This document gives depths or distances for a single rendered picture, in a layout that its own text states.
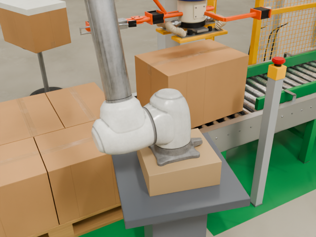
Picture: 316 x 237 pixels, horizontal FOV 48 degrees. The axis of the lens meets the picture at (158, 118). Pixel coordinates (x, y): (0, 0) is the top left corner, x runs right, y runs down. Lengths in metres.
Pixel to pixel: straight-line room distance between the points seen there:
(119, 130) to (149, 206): 0.33
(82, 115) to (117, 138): 1.20
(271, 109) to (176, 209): 0.96
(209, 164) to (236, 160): 1.50
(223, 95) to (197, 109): 0.21
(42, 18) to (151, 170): 2.37
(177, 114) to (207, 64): 0.82
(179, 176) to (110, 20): 0.64
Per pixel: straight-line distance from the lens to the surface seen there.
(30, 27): 3.45
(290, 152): 3.12
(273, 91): 2.05
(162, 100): 1.33
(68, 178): 2.05
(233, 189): 1.49
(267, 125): 2.15
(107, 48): 1.25
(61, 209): 2.18
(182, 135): 1.39
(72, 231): 2.31
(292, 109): 2.56
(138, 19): 2.00
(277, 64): 2.01
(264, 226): 2.43
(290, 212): 2.56
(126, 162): 1.62
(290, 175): 2.86
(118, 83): 1.27
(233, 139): 2.30
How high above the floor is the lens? 1.73
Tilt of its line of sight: 30 degrees down
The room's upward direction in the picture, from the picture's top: 1 degrees counter-clockwise
